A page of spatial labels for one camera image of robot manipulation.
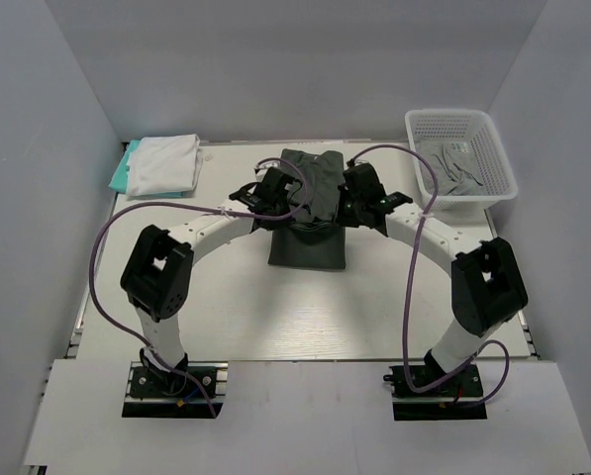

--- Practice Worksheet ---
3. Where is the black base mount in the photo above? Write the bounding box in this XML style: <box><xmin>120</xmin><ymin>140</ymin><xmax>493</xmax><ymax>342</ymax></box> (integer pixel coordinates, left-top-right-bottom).
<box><xmin>382</xmin><ymin>364</ymin><xmax>487</xmax><ymax>422</ymax></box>
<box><xmin>122</xmin><ymin>362</ymin><xmax>228</xmax><ymax>420</ymax></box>

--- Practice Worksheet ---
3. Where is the white plastic basket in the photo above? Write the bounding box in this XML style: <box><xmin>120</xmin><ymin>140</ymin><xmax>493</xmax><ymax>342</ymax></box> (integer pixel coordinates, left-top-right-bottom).
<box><xmin>405</xmin><ymin>109</ymin><xmax>519</xmax><ymax>212</ymax></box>

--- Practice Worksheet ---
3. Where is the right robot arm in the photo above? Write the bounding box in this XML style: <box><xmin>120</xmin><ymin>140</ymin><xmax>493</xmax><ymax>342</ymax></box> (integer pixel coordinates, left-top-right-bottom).
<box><xmin>336</xmin><ymin>163</ymin><xmax>529</xmax><ymax>395</ymax></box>

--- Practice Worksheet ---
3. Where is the light grey t-shirt in basket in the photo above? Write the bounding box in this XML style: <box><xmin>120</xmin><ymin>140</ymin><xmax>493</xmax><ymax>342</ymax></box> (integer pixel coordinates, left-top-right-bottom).
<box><xmin>417</xmin><ymin>140</ymin><xmax>485</xmax><ymax>196</ymax></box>

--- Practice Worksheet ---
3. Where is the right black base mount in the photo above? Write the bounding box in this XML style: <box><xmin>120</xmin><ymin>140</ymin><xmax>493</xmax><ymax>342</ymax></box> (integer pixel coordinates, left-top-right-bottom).
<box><xmin>382</xmin><ymin>364</ymin><xmax>487</xmax><ymax>422</ymax></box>

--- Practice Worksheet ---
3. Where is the folded white t-shirt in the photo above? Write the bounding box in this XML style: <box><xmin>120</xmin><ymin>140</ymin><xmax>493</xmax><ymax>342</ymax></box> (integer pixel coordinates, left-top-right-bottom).
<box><xmin>126</xmin><ymin>134</ymin><xmax>202</xmax><ymax>197</ymax></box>

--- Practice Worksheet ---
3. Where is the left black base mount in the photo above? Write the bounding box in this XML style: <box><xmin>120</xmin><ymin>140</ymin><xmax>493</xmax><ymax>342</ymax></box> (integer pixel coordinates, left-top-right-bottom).
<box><xmin>122</xmin><ymin>362</ymin><xmax>228</xmax><ymax>420</ymax></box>

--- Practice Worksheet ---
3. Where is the folded teal t-shirt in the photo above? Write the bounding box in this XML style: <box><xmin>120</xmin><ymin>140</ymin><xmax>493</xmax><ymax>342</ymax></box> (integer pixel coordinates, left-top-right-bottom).
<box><xmin>109</xmin><ymin>140</ymin><xmax>184</xmax><ymax>199</ymax></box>

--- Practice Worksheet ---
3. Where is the dark grey t-shirt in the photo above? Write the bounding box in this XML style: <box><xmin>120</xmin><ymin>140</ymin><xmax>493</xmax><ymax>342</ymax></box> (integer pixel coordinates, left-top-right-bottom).
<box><xmin>268</xmin><ymin>148</ymin><xmax>345</xmax><ymax>271</ymax></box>

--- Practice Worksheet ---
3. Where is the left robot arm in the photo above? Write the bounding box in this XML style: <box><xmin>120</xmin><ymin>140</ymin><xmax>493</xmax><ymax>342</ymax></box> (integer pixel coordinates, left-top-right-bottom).
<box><xmin>120</xmin><ymin>166</ymin><xmax>309</xmax><ymax>395</ymax></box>

